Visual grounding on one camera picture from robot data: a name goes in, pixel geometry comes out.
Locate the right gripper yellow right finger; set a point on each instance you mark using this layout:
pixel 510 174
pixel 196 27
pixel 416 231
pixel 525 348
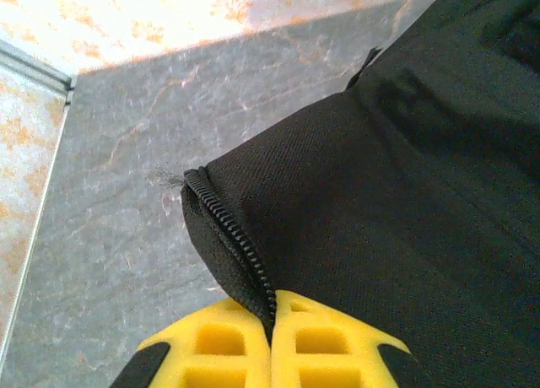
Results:
pixel 363 362

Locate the aluminium side rail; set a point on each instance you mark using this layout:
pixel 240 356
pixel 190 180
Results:
pixel 44 190

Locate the black backpack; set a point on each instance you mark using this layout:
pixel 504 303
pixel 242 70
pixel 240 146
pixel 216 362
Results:
pixel 379 194

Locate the aluminium frame post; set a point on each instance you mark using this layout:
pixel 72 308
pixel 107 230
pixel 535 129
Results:
pixel 29 65

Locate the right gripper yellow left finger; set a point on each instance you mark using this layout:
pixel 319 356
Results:
pixel 181 358

